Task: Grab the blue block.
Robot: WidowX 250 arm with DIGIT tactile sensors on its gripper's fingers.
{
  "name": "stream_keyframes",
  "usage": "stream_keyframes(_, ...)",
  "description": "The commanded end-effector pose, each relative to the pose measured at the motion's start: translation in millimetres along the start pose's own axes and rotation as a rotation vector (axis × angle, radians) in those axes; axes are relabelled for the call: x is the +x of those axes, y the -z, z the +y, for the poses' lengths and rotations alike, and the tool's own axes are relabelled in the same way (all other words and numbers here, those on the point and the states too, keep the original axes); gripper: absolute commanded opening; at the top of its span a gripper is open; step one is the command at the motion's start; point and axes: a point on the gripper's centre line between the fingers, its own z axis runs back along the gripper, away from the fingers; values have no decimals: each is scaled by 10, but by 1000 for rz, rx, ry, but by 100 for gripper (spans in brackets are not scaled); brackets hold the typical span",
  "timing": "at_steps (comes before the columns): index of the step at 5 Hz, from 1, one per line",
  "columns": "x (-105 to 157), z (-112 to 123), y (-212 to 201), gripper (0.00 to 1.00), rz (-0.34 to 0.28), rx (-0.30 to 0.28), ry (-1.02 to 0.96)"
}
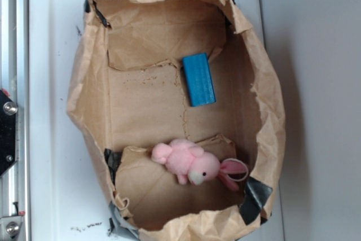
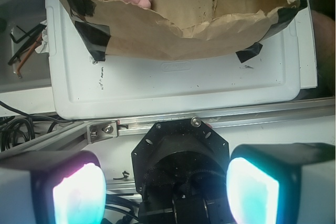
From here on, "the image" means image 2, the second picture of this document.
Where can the metal corner bracket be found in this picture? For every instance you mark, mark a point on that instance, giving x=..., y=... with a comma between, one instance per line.
x=101, y=130

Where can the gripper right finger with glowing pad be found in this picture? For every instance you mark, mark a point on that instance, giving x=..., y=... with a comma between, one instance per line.
x=282, y=183

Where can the brown paper bag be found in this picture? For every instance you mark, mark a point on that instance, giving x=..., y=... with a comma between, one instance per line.
x=179, y=29

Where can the black hex key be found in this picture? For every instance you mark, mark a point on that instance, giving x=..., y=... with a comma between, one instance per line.
x=18, y=34

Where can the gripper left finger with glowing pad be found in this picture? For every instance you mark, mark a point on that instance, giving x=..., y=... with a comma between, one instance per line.
x=52, y=187

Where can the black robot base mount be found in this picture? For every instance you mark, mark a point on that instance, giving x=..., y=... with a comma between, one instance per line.
x=182, y=178

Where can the white plastic tray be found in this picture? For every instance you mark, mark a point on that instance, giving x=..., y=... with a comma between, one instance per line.
x=122, y=86

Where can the aluminium frame rail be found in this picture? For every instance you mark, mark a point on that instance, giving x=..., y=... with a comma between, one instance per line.
x=47, y=133

